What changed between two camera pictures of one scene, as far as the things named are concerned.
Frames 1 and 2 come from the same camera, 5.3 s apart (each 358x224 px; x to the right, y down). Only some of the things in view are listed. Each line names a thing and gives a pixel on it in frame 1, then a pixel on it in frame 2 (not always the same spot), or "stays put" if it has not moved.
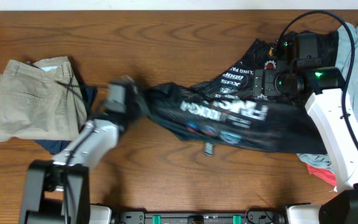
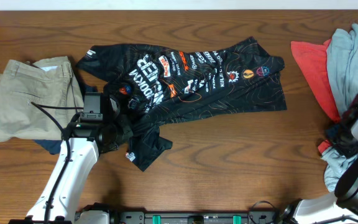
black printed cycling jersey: [227, 109] to [158, 84]
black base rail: [200, 217] stays put
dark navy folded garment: [88, 93] stays put
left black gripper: [136, 101] to [124, 125]
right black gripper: [260, 83] to [336, 137]
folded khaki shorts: [43, 100] stays put
